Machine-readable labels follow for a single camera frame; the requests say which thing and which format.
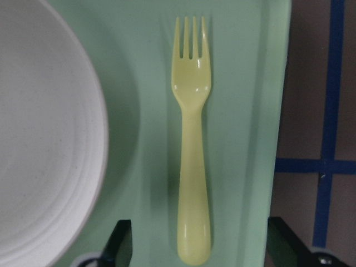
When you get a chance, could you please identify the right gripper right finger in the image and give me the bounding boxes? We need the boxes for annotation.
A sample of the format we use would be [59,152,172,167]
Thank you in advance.
[266,217,347,266]

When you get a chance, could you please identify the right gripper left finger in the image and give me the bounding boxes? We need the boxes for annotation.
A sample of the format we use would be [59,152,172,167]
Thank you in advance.
[73,220,133,266]

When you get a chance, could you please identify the white round plate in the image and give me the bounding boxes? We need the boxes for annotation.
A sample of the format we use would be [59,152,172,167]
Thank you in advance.
[1,1,108,266]

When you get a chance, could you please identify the yellow plastic fork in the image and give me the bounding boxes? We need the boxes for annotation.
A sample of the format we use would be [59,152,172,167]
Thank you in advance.
[171,17,211,266]

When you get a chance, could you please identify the light green tray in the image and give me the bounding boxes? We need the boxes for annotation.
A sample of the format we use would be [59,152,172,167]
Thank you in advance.
[51,1,291,266]

